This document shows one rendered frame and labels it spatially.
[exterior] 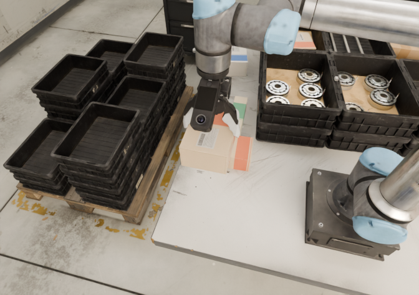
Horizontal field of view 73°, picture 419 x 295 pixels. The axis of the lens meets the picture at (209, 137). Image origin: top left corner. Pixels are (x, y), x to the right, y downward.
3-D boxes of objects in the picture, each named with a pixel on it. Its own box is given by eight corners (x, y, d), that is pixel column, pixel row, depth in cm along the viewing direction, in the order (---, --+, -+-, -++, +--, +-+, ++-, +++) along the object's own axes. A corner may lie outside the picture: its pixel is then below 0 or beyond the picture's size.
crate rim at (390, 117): (426, 125, 103) (429, 120, 101) (341, 116, 106) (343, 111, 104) (394, 62, 129) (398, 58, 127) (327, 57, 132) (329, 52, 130)
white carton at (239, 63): (245, 76, 156) (247, 62, 150) (224, 75, 156) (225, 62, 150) (244, 55, 169) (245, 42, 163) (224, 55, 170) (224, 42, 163)
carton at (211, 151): (226, 174, 72) (227, 156, 67) (181, 165, 74) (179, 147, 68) (237, 130, 82) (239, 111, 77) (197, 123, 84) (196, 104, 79)
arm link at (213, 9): (231, 2, 46) (183, -6, 48) (228, 61, 54) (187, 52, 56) (245, -16, 51) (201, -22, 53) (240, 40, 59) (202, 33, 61)
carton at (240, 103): (234, 105, 141) (235, 95, 136) (246, 106, 140) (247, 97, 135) (225, 140, 125) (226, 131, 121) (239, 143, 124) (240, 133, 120)
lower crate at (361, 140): (398, 158, 119) (413, 140, 110) (324, 150, 121) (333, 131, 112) (375, 96, 145) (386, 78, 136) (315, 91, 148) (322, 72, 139)
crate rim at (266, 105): (341, 116, 106) (343, 111, 104) (260, 108, 109) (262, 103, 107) (327, 57, 132) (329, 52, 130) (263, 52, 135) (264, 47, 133)
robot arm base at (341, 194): (380, 230, 87) (394, 214, 80) (329, 212, 91) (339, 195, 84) (381, 192, 96) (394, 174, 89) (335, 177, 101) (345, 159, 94)
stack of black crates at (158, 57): (172, 117, 214) (165, 67, 180) (135, 111, 218) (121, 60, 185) (187, 85, 239) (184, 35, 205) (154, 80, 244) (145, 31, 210)
